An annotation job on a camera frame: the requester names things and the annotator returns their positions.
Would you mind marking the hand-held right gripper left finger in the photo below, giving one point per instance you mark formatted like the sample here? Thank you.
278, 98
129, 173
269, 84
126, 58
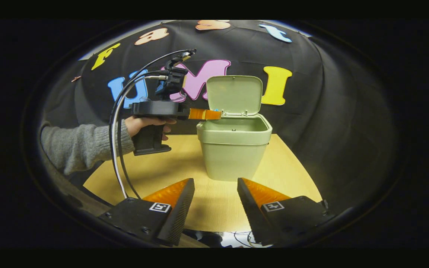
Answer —
179, 216

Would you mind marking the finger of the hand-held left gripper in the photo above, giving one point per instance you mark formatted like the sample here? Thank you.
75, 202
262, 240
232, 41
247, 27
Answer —
204, 114

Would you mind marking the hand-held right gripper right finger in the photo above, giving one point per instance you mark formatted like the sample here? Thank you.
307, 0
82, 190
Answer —
251, 212

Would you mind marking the green desktop garbage bin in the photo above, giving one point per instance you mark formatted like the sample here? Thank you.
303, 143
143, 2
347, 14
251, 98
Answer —
233, 152

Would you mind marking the wooden desktop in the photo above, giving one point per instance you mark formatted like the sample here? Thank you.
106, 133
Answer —
169, 167

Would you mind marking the pink cloth clip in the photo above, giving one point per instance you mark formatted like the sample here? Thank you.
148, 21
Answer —
75, 78

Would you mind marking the black backdrop cloth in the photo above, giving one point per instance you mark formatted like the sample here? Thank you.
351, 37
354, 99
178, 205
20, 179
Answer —
330, 111

